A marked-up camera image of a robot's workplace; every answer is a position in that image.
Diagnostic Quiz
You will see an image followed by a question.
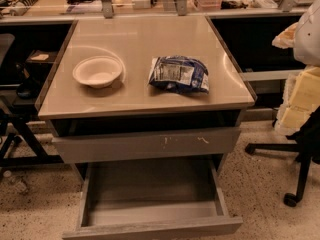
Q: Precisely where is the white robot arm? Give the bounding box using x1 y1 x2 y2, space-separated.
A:
272 0 320 135

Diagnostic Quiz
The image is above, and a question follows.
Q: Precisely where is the clear plastic bottle on floor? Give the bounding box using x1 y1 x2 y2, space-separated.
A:
3 170 28 194

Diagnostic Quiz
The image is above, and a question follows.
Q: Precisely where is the blue chip bag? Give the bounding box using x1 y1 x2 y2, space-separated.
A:
148 55 209 94

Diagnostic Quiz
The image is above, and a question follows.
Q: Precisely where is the long back workbench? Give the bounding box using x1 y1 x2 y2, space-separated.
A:
0 0 315 24

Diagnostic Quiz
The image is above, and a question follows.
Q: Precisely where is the white paper bowl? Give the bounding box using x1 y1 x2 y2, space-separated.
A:
73 56 123 89

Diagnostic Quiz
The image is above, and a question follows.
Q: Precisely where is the grey top drawer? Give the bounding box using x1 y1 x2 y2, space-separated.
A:
53 127 240 163

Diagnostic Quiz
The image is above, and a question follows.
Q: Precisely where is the black office chair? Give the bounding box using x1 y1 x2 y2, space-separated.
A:
245 107 320 207

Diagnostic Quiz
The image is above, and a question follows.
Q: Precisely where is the grey drawer cabinet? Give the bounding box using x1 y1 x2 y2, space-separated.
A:
34 14 258 185

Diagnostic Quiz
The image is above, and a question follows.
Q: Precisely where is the grey drawer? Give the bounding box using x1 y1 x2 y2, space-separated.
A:
63 157 243 240
53 127 240 163

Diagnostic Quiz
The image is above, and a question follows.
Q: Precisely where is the black stand left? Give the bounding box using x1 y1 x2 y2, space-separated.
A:
0 33 64 168

